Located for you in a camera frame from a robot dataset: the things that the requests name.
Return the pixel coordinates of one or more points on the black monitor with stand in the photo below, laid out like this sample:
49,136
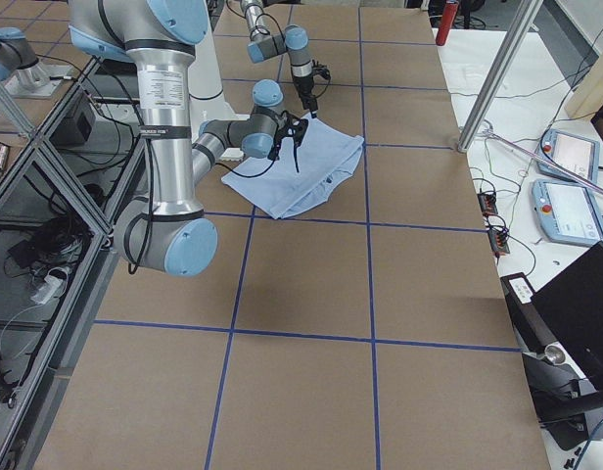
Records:
561,327

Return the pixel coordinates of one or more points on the aluminium frame post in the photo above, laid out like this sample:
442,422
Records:
504,57

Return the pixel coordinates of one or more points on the aluminium frame rack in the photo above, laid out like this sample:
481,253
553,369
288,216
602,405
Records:
72,156

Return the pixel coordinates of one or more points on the teach pendant tablet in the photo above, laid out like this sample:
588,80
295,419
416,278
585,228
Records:
577,154
567,213

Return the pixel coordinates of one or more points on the red cylinder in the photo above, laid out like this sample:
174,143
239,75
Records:
448,15

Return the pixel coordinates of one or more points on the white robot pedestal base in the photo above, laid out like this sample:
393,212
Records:
207,100

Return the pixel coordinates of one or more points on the lower teach pendant tablet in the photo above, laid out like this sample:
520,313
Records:
567,213

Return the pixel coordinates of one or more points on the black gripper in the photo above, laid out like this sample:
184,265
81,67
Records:
295,145
304,84

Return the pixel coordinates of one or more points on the light blue t-shirt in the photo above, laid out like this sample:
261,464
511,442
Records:
302,178

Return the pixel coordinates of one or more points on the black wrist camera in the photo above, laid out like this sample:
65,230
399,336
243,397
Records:
321,70

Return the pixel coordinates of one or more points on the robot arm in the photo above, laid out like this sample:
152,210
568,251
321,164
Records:
268,40
166,230

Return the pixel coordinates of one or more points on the upper teach pendant tablet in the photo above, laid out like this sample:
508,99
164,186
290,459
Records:
577,154

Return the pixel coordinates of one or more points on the orange black connector board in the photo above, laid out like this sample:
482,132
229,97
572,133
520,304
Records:
487,203

